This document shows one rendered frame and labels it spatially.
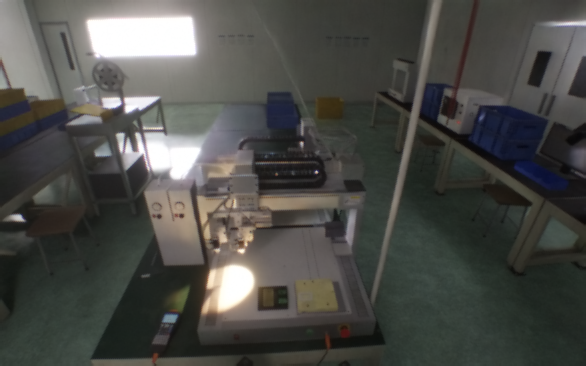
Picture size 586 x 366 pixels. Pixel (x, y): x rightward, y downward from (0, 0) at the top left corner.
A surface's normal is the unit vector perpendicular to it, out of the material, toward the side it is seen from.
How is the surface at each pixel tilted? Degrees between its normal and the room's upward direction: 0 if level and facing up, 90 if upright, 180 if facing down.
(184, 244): 90
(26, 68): 90
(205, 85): 90
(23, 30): 90
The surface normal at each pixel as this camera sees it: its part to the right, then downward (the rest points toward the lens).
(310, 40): 0.07, 0.48
